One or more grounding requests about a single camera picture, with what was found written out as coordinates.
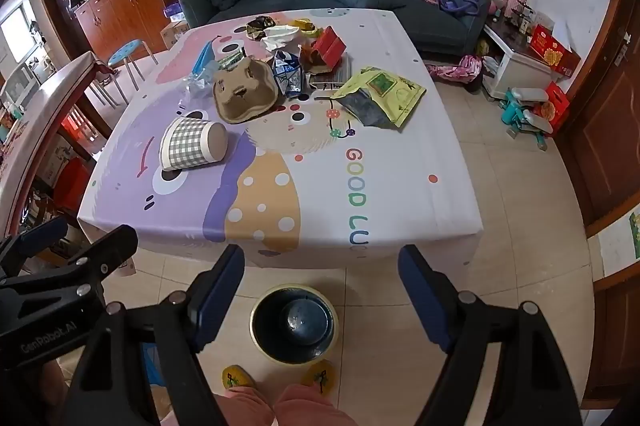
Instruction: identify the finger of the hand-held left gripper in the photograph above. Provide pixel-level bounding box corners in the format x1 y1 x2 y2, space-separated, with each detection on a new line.
0 217 68 279
0 225 139 303

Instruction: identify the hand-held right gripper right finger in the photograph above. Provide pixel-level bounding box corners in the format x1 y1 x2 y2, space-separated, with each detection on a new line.
398 245 583 426

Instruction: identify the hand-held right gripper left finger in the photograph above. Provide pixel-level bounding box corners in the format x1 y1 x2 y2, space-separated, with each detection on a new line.
65 245 246 426

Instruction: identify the dark bin with yellow rim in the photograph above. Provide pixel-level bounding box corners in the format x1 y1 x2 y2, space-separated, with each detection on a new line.
250 285 338 364

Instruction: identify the checkered paper cup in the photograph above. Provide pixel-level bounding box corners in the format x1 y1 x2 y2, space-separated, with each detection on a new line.
159 116 229 171

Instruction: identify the clear plastic wrap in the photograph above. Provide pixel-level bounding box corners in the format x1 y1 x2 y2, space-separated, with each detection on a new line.
180 61 221 97

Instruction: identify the yellow-green snack bag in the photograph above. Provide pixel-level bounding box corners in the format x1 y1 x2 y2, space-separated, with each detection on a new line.
332 66 427 130

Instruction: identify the brown cardboard cup carrier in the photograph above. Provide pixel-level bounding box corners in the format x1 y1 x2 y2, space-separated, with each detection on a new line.
213 59 280 124

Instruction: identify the blue plastic wrapper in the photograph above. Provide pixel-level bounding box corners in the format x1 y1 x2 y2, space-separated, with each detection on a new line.
192 41 216 74

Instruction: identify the green striped packet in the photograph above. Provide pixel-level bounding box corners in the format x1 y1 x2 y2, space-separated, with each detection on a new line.
220 48 246 70

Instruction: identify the grey striped packaging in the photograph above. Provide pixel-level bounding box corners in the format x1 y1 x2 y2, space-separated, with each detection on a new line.
306 56 353 90

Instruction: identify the blue white milk carton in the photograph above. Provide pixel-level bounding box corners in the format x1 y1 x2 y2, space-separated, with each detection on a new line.
271 50 307 100

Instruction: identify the dark patterned wrapper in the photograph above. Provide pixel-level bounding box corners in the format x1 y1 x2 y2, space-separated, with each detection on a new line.
246 16 273 40

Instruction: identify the red cardboard box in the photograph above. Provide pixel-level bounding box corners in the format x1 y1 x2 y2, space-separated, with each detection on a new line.
312 26 347 66

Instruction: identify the white bag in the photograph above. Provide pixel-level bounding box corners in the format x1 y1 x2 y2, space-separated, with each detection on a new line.
262 25 301 52

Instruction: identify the red bucket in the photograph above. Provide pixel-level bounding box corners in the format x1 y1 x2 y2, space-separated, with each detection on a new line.
52 156 93 212

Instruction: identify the yellow slipper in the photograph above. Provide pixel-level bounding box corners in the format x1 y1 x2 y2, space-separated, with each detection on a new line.
302 360 337 393
222 365 256 391

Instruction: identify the person's left leg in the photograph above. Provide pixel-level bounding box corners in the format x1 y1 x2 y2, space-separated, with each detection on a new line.
167 388 276 426

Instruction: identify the person's leg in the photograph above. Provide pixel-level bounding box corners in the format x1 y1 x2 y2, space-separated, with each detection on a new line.
167 388 276 426
274 383 358 426

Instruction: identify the reddish wooden dining table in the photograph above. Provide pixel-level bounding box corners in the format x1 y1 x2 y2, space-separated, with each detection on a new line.
0 51 116 227

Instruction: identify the cartoon printed tablecloth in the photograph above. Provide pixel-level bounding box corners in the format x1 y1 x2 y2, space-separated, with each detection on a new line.
77 9 485 269

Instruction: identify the person's right leg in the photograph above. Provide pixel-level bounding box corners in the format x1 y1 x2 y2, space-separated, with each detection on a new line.
274 383 358 426

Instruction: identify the blue round stool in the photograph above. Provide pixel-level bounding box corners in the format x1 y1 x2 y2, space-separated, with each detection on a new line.
107 39 160 104

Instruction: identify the teal stepper machine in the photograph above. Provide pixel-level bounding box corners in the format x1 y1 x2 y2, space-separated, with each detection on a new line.
500 87 553 149

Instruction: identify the brown cardboard box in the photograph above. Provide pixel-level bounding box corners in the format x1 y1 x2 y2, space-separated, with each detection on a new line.
160 20 188 50

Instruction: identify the red gift bag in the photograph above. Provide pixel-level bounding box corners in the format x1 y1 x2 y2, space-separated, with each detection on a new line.
532 81 571 127

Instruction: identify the white low cabinet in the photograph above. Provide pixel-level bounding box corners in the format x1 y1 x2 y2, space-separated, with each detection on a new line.
482 21 583 100

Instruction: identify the brown wooden door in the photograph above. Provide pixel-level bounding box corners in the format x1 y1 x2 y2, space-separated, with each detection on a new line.
555 0 640 227

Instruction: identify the red gift box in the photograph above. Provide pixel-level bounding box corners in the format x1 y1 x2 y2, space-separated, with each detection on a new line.
529 24 581 77

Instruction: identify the small display stand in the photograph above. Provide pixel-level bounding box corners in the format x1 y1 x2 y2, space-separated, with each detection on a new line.
510 0 538 32

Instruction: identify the green wall poster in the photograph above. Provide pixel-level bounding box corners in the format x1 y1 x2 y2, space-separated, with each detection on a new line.
627 211 640 257

